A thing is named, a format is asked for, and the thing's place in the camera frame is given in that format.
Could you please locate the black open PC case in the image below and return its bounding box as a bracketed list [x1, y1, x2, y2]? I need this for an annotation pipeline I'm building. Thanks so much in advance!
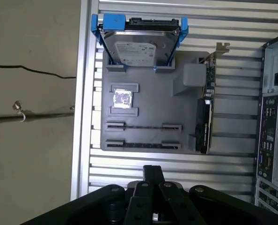
[253, 30, 278, 211]

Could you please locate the dark floor rod with clamps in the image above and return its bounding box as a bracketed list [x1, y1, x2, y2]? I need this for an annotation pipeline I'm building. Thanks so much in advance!
[0, 100, 74, 124]

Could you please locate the hard disk in blue carrier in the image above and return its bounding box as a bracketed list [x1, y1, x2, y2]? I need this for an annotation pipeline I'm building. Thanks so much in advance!
[91, 13, 189, 71]

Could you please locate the thin black floor cable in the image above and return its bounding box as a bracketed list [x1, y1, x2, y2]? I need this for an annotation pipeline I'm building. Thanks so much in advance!
[0, 63, 77, 79]

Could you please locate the grey plastic parts rack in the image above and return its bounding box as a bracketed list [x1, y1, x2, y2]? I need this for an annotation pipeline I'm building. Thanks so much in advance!
[100, 50, 214, 155]

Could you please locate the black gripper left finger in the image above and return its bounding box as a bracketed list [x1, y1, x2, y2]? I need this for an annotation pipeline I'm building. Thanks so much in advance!
[19, 165, 154, 225]

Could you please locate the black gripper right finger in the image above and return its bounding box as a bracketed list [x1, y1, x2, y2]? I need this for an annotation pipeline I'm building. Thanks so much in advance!
[153, 165, 278, 225]

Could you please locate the silver CPU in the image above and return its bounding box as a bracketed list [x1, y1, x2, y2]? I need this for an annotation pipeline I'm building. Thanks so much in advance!
[112, 89, 133, 109]

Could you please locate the green graphics card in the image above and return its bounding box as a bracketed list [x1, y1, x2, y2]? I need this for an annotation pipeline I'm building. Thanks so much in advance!
[194, 42, 231, 155]

